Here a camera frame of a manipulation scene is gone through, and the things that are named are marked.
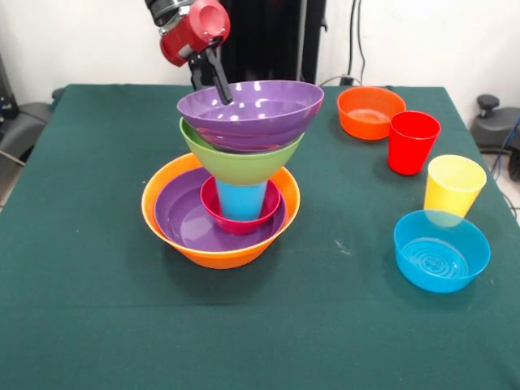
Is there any pink plastic bowl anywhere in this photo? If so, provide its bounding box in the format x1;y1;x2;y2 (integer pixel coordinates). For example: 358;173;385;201
200;175;283;236

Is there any black padded chair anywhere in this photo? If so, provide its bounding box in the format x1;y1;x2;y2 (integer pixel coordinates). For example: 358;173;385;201
0;100;54;163

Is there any yellow plastic cup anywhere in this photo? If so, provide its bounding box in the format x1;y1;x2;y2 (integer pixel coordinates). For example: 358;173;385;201
423;154;488;219

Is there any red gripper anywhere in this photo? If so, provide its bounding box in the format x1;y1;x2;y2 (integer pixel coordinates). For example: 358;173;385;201
158;0;234;105

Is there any purple plastic bowl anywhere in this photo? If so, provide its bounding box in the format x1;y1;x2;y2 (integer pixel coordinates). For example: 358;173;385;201
154;167;288;253
176;80;325;154

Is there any blue plastic bowl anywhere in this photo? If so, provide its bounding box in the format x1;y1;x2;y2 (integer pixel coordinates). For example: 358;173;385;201
392;209;492;294

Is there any large orange plastic bowl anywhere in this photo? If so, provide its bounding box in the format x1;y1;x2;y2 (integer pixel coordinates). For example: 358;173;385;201
141;153;301;271

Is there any green plastic bowl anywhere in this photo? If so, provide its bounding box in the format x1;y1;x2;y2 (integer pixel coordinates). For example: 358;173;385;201
179;117;306;187

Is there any blue plastic cup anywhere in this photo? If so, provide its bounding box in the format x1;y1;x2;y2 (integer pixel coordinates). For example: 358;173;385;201
214;180;269;222

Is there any red plastic cup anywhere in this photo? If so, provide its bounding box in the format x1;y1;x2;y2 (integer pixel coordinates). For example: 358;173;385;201
388;110;442;176

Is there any small red-orange plastic bowl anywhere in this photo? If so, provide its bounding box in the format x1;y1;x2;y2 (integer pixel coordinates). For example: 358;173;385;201
336;85;407;141

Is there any dark green tablecloth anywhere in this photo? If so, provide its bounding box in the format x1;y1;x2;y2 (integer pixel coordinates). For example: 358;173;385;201
0;83;520;390

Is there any black hanging cable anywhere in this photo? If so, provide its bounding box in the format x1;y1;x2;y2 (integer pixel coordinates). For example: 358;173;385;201
320;0;366;87

